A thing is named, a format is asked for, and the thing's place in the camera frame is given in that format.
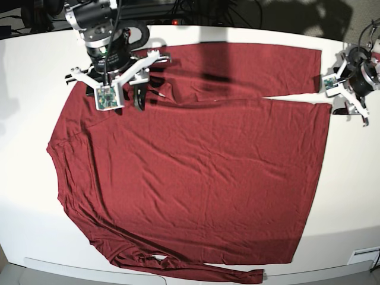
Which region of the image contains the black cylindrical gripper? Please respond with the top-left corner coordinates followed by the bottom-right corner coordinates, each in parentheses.
top-left (332, 64), bottom-right (376, 127)
top-left (85, 29), bottom-right (146, 112)

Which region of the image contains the dark red long-sleeve shirt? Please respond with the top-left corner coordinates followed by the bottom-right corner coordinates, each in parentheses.
top-left (47, 43), bottom-right (331, 284)

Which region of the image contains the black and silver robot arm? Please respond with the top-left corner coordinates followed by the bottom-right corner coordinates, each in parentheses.
top-left (65, 1), bottom-right (150, 111)

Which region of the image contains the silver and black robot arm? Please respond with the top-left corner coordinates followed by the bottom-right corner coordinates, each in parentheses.
top-left (333, 19), bottom-right (379, 126)

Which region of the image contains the black power strip red switch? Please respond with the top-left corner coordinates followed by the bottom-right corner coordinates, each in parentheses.
top-left (147, 18), bottom-right (180, 26)

